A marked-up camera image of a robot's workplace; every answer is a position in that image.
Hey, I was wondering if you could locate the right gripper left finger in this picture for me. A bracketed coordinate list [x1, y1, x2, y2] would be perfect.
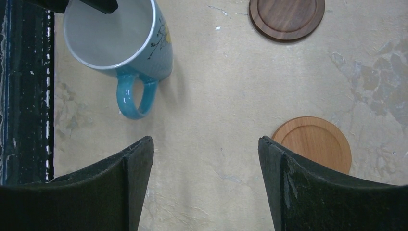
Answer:
[0, 136, 154, 231]

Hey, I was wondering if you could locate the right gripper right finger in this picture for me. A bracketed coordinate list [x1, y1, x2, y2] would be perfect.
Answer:
[258, 136, 408, 231]

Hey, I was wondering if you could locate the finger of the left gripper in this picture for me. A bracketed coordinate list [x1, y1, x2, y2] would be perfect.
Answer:
[25, 0, 118, 14]

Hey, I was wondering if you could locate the blue mug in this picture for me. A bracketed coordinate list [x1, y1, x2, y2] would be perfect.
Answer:
[63, 0, 173, 120]

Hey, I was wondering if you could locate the orange coaster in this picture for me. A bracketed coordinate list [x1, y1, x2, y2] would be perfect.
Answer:
[271, 116, 352, 174]

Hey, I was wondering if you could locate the dark wooden coaster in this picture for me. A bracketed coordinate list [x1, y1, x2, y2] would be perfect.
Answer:
[248, 0, 326, 41]

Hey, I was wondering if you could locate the black aluminium base frame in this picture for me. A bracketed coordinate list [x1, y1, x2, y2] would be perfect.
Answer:
[0, 0, 55, 186]

